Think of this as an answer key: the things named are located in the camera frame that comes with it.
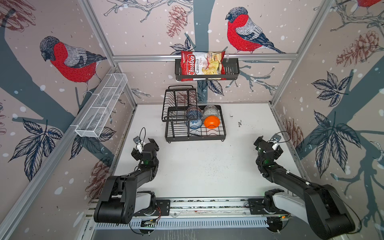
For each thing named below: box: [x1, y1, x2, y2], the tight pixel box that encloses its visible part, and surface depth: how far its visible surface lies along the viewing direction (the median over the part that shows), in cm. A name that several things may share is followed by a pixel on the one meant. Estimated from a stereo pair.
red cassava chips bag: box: [180, 50, 227, 82], surface depth 90 cm
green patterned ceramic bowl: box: [203, 104, 220, 120], surface depth 110 cm
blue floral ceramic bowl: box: [186, 118, 203, 130], surface depth 106 cm
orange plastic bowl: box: [204, 115, 221, 129], surface depth 105 cm
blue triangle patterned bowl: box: [186, 106, 202, 119], surface depth 109 cm
